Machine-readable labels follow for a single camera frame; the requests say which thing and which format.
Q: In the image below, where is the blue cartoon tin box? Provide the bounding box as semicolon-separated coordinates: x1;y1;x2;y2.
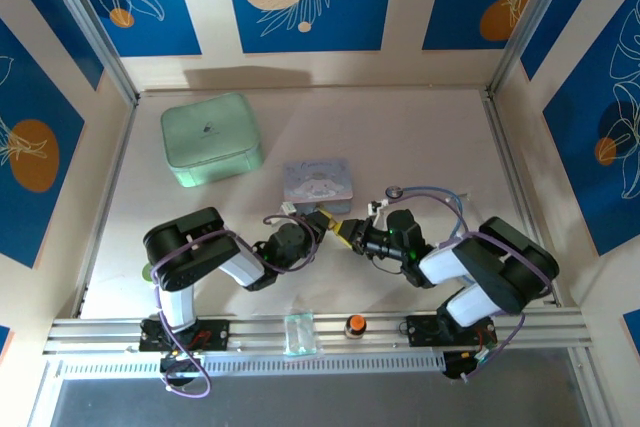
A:
282;157;353;216

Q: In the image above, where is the pale green medicine bag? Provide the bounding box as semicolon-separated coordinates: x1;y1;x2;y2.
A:
160;92;265;189

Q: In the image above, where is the aluminium frame post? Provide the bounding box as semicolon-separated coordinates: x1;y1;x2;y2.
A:
487;0;576;98
37;0;140;104

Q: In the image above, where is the clear glass container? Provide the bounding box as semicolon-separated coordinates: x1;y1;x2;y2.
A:
283;313;319;358

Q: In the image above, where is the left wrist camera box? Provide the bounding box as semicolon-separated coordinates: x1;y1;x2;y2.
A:
269;223;307;261

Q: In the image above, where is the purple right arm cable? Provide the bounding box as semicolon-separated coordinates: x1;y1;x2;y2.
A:
433;196;556;384

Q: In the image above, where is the orange capped small bottle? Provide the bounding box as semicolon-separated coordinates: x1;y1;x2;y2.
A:
343;315;369;341

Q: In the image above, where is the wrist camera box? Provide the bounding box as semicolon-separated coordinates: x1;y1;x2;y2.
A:
269;223;307;261
387;209;426;248

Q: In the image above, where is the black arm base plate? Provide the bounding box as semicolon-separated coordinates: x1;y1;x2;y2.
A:
138;317;231;354
405;314;499;348

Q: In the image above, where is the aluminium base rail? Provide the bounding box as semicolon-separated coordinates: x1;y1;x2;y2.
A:
42;309;594;356

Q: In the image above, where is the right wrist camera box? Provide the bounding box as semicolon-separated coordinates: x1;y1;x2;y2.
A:
387;209;426;248

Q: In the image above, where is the white slotted cable duct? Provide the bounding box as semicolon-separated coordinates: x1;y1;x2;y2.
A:
52;352;446;378

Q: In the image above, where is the aluminium side rail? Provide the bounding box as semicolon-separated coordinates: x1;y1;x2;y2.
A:
73;96;141;319
480;94;564;308

